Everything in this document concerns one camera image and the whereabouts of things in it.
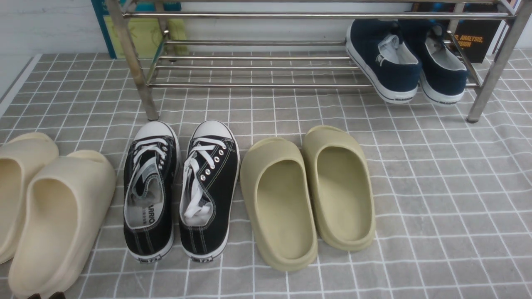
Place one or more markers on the black canvas sneaker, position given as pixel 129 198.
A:
pixel 210 175
pixel 152 162

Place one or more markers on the silver metal shoe rack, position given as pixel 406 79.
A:
pixel 516 18

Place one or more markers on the olive green slide left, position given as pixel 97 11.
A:
pixel 275 191

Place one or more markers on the olive green slide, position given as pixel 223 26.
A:
pixel 275 191
pixel 340 187

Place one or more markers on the olive green slide right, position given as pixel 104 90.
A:
pixel 340 187

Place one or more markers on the navy sneaker left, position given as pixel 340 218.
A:
pixel 378 48

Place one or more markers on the navy sneaker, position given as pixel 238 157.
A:
pixel 378 48
pixel 443 77

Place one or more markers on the teal yellow book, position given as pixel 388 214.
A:
pixel 145 33

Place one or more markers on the navy sneaker right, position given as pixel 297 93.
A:
pixel 443 77

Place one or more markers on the grey checkered floor mat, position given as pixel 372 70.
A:
pixel 452 199

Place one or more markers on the cream slide inner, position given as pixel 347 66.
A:
pixel 66 204

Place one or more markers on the cream slide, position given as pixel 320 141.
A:
pixel 66 204
pixel 21 159

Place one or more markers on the black book orange text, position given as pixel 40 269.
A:
pixel 474 36

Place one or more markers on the cream slide outer left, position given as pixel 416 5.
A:
pixel 21 159

